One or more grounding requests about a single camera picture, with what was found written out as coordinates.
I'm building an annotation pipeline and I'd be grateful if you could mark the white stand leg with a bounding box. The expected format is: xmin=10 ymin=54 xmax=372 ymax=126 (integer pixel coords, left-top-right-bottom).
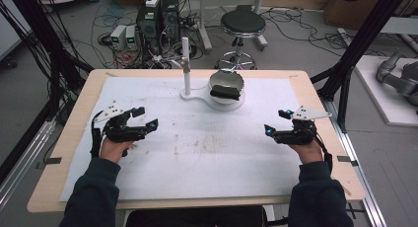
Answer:
xmin=255 ymin=0 xmax=269 ymax=47
xmin=196 ymin=0 xmax=214 ymax=52

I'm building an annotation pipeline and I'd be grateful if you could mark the dark tape piece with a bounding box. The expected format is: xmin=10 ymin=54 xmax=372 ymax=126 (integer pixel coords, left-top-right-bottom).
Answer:
xmin=43 ymin=156 xmax=63 ymax=166
xmin=336 ymin=155 xmax=360 ymax=168

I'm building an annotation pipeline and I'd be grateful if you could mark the white key stand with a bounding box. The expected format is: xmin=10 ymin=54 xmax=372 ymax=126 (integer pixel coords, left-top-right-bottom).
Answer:
xmin=171 ymin=37 xmax=246 ymax=112

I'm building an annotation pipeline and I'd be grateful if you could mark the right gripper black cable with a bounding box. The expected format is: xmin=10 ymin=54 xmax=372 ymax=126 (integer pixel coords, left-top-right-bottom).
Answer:
xmin=309 ymin=127 xmax=334 ymax=173

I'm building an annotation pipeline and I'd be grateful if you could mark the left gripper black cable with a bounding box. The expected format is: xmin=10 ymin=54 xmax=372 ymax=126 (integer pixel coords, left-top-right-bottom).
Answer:
xmin=90 ymin=110 xmax=105 ymax=159

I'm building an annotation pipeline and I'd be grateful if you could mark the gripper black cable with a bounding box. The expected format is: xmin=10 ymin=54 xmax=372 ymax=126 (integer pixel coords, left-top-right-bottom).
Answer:
xmin=90 ymin=110 xmax=105 ymax=159
xmin=309 ymin=127 xmax=334 ymax=173

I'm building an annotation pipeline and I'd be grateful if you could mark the black round stool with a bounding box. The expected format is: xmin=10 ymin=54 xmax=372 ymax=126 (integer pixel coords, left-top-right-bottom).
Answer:
xmin=215 ymin=4 xmax=267 ymax=71

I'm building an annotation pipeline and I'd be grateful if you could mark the white foam mat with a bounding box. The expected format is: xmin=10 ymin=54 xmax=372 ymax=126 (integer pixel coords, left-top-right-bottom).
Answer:
xmin=58 ymin=76 xmax=318 ymax=202

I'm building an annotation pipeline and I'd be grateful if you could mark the white bowl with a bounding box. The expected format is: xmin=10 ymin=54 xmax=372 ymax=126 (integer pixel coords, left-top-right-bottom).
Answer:
xmin=209 ymin=69 xmax=246 ymax=106

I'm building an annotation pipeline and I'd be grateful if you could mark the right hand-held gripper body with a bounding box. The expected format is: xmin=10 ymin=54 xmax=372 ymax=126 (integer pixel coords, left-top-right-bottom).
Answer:
xmin=273 ymin=105 xmax=333 ymax=146

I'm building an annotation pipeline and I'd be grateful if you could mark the person's left hand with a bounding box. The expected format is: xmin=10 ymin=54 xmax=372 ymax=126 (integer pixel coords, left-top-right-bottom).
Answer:
xmin=99 ymin=138 xmax=134 ymax=165

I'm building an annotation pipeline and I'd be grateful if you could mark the person's right hand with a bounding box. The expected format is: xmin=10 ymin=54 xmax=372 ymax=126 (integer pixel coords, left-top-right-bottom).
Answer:
xmin=288 ymin=143 xmax=325 ymax=165

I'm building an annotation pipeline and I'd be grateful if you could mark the grey power supply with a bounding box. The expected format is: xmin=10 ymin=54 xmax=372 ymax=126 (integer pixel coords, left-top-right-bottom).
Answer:
xmin=109 ymin=24 xmax=128 ymax=50
xmin=125 ymin=25 xmax=139 ymax=51

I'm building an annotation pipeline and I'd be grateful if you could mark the wooden table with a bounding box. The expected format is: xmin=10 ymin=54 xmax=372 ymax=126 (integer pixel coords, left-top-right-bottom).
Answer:
xmin=27 ymin=68 xmax=367 ymax=214

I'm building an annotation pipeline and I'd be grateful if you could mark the black computer tower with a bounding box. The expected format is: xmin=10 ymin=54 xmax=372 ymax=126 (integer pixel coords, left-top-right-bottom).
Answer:
xmin=160 ymin=0 xmax=181 ymax=44
xmin=136 ymin=3 xmax=163 ymax=54

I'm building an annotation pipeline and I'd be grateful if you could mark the black wallet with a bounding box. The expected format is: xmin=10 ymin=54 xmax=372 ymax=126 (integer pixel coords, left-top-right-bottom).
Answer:
xmin=209 ymin=84 xmax=242 ymax=102

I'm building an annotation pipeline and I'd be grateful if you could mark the white power strip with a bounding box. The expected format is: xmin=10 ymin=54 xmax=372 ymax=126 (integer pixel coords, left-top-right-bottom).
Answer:
xmin=337 ymin=27 xmax=353 ymax=47

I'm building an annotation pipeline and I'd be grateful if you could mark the cardboard box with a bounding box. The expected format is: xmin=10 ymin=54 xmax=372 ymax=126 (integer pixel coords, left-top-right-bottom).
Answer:
xmin=322 ymin=0 xmax=400 ymax=31

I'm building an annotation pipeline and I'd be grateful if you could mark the aluminium rail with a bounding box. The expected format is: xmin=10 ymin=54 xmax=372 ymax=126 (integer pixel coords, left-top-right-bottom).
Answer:
xmin=0 ymin=117 xmax=57 ymax=209
xmin=320 ymin=98 xmax=389 ymax=227

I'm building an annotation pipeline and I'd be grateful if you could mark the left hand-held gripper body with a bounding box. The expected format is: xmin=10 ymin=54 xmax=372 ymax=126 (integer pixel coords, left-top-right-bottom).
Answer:
xmin=93 ymin=101 xmax=148 ymax=144

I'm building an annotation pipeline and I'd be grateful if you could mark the white platform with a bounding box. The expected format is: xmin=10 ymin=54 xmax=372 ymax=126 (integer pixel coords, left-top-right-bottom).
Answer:
xmin=354 ymin=54 xmax=418 ymax=127

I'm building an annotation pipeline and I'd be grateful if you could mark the black frame post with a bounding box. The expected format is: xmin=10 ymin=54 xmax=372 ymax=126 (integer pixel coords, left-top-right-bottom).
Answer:
xmin=310 ymin=0 xmax=409 ymax=133
xmin=4 ymin=0 xmax=94 ymax=102

